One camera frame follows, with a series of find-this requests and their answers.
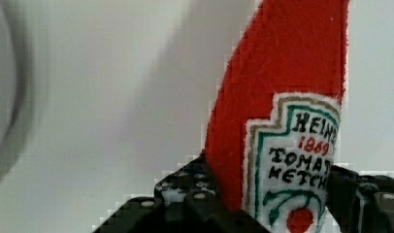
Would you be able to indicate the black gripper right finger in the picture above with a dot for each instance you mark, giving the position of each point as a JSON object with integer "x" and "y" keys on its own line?
{"x": 361, "y": 204}

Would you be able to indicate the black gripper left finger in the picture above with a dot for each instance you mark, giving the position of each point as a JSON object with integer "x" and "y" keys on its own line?
{"x": 187, "y": 201}

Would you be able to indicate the lavender round plate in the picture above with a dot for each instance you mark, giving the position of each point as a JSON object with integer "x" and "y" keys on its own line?
{"x": 16, "y": 82}

